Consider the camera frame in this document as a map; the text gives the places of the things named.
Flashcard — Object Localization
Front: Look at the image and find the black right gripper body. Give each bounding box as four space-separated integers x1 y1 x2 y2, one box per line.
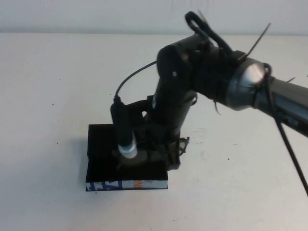
141 92 197 145

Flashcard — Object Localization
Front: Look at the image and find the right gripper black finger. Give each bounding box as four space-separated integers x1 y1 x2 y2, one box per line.
148 141 167 162
167 141 181 170

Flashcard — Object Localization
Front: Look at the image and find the black glasses case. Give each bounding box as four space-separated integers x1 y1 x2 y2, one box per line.
85 124 169 192

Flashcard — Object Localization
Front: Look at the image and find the long black zip tie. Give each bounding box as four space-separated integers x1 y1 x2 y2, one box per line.
246 23 272 60

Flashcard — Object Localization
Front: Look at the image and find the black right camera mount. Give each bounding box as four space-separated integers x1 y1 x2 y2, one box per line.
124 95 154 126

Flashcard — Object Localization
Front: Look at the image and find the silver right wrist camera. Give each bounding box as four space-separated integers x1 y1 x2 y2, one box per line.
110 102 138 160

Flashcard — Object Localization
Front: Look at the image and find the black right camera cable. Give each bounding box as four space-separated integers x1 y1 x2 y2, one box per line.
114 11 308 197

